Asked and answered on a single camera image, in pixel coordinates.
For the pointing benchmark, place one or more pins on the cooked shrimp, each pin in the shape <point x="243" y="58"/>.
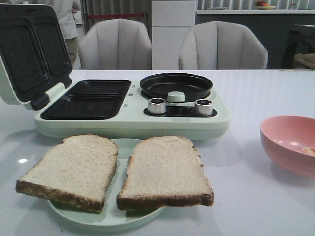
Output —
<point x="308" y="150"/>

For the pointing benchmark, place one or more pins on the breakfast maker hinged lid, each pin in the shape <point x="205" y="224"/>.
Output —
<point x="33" y="55"/>

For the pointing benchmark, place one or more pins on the right silver control knob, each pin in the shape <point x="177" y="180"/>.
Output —
<point x="203" y="107"/>

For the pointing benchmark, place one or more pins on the grey upholstered chair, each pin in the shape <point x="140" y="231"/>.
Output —
<point x="118" y="44"/>
<point x="218" y="45"/>

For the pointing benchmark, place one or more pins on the fruit bowl on counter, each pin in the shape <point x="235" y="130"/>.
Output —
<point x="263" y="5"/>

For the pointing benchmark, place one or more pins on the beige cushion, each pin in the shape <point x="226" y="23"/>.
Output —
<point x="307" y="60"/>

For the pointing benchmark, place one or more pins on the mint green breakfast maker base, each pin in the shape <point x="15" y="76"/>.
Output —
<point x="117" y="109"/>

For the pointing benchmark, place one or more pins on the silver control knob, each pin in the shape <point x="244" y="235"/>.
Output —
<point x="157" y="106"/>
<point x="203" y="107"/>

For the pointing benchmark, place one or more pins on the white refrigerator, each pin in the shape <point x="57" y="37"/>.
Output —
<point x="171" y="19"/>

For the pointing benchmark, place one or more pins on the bread slice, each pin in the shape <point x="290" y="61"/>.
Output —
<point x="164" y="172"/>
<point x="76" y="173"/>

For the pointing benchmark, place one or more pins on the black round frying pan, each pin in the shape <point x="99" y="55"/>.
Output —
<point x="159" y="85"/>

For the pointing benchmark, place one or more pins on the left grey upholstered chair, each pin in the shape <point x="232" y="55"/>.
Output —
<point x="118" y="44"/>

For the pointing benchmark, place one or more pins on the pink bowl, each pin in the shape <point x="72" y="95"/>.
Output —
<point x="285" y="139"/>

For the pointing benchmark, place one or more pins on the mint green round plate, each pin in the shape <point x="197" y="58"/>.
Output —
<point x="111" y="218"/>

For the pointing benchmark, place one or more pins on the person in white coat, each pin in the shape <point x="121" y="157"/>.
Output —
<point x="63" y="9"/>

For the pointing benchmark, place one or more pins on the left silver control knob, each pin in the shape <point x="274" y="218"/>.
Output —
<point x="157" y="106"/>

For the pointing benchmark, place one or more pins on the right grey upholstered chair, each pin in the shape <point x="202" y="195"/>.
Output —
<point x="218" y="45"/>

